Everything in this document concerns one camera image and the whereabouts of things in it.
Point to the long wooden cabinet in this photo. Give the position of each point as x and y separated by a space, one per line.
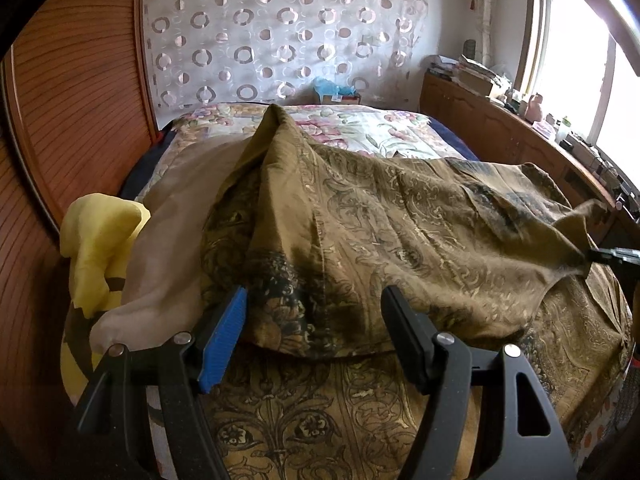
490 125

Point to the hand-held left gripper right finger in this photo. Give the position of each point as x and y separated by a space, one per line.
407 340

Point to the pink ornament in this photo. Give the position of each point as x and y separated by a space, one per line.
532 107

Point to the blue plastic bag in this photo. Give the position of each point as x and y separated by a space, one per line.
330 86

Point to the brown patterned shirt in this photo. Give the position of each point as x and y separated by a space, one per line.
400 240

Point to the window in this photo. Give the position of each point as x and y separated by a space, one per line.
570 75

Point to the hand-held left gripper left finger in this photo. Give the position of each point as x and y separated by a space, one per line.
226 337

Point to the tissue pack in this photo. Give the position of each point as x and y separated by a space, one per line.
546 130

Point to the clear bottle with green cap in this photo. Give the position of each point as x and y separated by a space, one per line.
563 130

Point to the pale patterned window curtain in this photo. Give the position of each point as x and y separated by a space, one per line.
477 10

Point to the cardboard box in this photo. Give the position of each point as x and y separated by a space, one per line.
340 98

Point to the yellow cloth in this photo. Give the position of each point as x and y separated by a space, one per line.
95 245

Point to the navy blanket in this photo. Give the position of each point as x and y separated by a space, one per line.
455 140

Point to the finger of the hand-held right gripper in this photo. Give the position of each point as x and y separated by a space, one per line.
612 255

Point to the wooden slatted wardrobe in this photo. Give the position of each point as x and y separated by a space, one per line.
75 110

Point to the stack of papers and books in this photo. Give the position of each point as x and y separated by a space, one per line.
475 77

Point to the floral quilt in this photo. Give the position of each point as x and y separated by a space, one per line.
360 130

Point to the circle patterned sheer curtain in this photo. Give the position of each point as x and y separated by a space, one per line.
280 35

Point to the small black tripod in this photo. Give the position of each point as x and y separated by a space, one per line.
625 196

